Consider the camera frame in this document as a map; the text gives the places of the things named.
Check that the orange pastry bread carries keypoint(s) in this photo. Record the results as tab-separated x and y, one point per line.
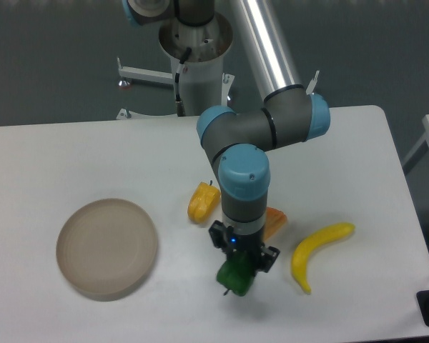
275	220

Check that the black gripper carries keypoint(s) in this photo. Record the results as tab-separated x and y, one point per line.
244	242

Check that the beige round plate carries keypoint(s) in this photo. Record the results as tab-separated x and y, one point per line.
107	249

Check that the yellow banana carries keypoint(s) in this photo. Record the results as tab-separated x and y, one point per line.
311	245

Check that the yellow bell pepper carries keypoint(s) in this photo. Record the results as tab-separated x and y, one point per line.
203	202

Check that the green bell pepper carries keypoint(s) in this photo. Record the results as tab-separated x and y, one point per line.
237	273

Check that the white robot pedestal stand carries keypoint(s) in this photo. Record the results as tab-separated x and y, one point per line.
196	55

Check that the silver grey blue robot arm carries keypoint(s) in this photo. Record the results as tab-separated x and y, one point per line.
236	145

